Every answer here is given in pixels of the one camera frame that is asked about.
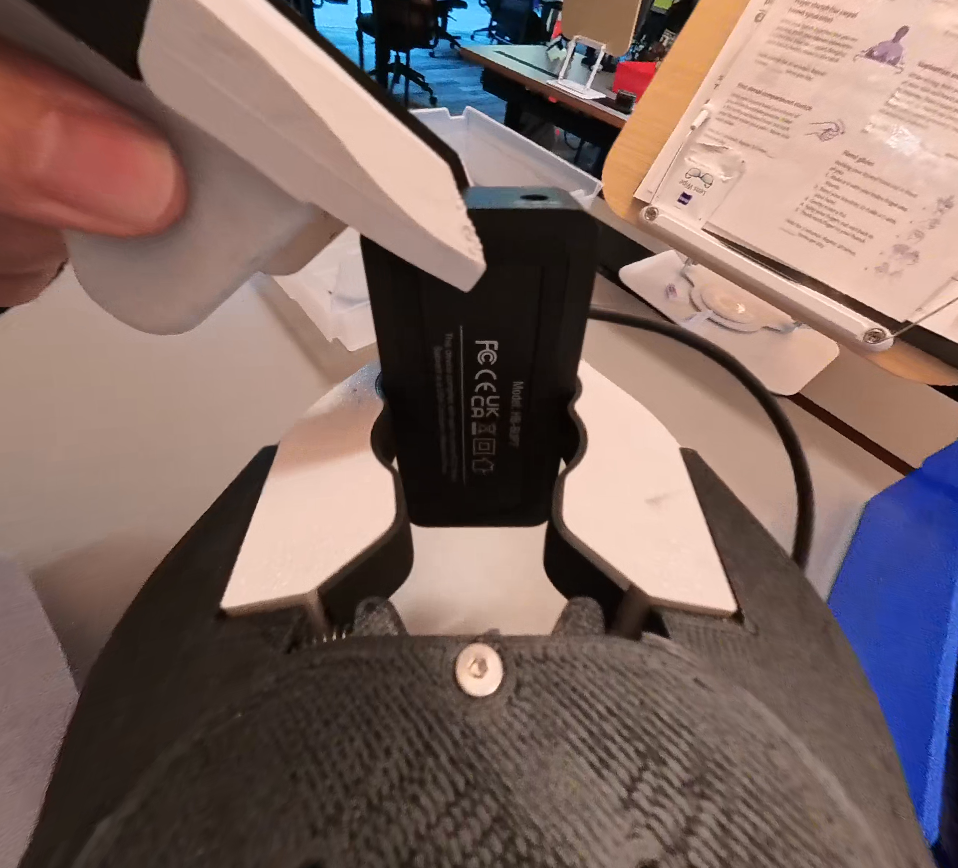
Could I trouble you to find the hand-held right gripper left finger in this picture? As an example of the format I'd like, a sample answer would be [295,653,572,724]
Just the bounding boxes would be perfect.
[221,363,415,633]

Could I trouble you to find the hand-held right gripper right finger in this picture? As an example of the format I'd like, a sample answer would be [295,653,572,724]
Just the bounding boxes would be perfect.
[545,380,740,639]

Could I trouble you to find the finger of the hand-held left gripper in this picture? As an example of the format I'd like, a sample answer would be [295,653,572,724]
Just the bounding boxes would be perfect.
[138,0,489,293]

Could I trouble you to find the black usb cable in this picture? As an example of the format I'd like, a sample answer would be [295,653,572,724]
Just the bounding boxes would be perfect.
[586,307,817,573]

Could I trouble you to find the black usb hub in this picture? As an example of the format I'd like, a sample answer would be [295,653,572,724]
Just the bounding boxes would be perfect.
[359,186,600,528]

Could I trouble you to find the person's left hand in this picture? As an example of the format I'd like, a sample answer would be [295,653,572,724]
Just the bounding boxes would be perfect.
[0,33,188,308]

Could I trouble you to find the clear plastic bin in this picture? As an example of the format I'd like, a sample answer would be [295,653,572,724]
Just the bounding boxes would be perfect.
[275,106,604,353]

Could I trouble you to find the wooden office desk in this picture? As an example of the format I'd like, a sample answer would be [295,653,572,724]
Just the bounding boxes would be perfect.
[458,43,631,130]

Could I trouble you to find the blue plastic bin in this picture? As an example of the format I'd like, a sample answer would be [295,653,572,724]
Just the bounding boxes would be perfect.
[827,440,958,847]

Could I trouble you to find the tan sign on clear stand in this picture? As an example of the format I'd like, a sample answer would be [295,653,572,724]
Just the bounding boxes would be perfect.
[548,0,646,100]

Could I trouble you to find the small white wipe packet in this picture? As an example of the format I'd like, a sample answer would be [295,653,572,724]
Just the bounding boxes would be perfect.
[655,142,747,227]

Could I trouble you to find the red box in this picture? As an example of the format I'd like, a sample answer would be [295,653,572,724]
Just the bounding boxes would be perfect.
[614,60,665,98]

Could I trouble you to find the wooden document stand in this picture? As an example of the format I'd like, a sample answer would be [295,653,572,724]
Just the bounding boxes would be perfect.
[602,0,958,396]

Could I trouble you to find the printed instruction sheet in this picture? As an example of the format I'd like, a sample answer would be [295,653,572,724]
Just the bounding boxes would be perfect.
[635,0,958,323]

